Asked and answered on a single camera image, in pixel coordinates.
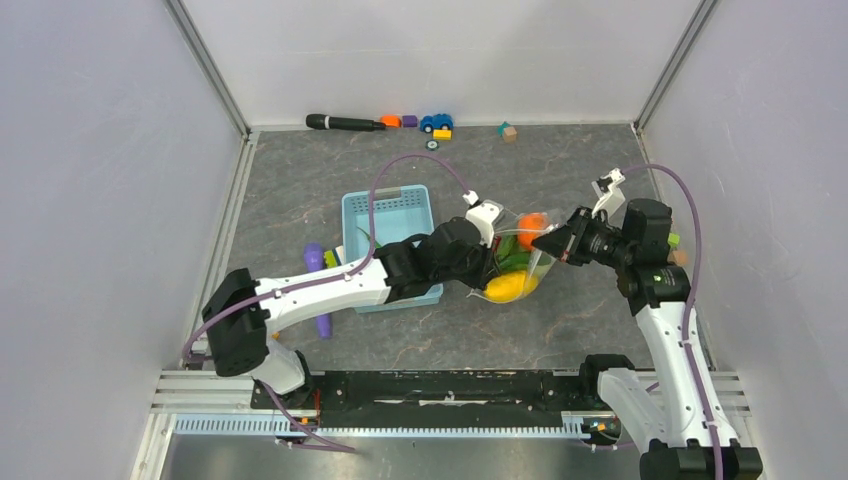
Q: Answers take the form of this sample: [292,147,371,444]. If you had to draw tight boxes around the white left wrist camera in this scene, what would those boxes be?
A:
[462,190,504,247]

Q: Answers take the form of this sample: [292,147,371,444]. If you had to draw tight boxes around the orange toy fruit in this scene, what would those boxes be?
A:
[516,212,551,251]

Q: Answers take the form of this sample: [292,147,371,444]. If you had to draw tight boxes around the clear dotted zip top bag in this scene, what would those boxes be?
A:
[468,201,563,304]

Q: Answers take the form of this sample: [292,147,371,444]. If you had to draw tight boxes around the orange toy block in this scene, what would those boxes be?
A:
[379,115,403,128]

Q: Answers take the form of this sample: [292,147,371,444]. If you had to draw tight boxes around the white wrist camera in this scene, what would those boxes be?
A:
[591,168,625,218]
[462,190,504,247]

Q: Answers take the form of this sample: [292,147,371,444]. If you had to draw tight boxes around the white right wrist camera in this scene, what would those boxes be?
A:
[591,168,625,218]

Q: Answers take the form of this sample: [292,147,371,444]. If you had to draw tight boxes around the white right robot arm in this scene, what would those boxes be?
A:
[532,199,764,479]

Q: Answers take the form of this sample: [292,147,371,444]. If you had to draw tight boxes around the purple toy block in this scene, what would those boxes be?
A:
[401,115,419,128]

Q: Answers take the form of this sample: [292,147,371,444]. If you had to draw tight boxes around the green toy bean pod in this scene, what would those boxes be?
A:
[357,227,382,250]

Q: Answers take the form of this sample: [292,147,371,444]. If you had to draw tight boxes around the light blue plastic basket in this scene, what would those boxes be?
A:
[341,185,444,314]

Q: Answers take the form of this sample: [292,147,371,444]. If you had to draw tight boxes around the teal and wood cube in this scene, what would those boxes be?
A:
[498,122,517,144]

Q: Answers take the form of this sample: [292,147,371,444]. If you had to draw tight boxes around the purple plastic cylinder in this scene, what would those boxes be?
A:
[303,242,333,340]

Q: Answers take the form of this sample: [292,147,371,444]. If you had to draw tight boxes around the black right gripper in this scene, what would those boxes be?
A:
[531,205,634,270]

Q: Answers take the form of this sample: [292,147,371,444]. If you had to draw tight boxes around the blue toy car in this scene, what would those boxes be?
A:
[419,113,454,134]

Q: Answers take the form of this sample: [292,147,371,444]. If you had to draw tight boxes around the yellow toy lemon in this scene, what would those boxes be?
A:
[483,271,539,304]

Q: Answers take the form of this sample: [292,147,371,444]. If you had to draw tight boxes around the yellow toy brick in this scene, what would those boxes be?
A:
[432,129,453,141]

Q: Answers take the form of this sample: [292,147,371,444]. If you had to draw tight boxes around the green blue white brick stack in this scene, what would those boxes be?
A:
[323,246,346,268]

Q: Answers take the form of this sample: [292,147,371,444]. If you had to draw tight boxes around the slotted cable duct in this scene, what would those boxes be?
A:
[173,413,591,440]

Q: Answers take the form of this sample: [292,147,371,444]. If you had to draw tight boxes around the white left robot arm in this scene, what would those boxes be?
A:
[204,214,496,408]

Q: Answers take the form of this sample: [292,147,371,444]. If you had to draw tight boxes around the black mounting base plate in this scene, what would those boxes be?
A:
[280,370,610,429]

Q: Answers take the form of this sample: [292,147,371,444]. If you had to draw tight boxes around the small wooden cube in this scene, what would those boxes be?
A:
[668,249,689,267]

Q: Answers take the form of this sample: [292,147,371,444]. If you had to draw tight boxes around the black microphone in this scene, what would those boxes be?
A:
[305,113,387,132]

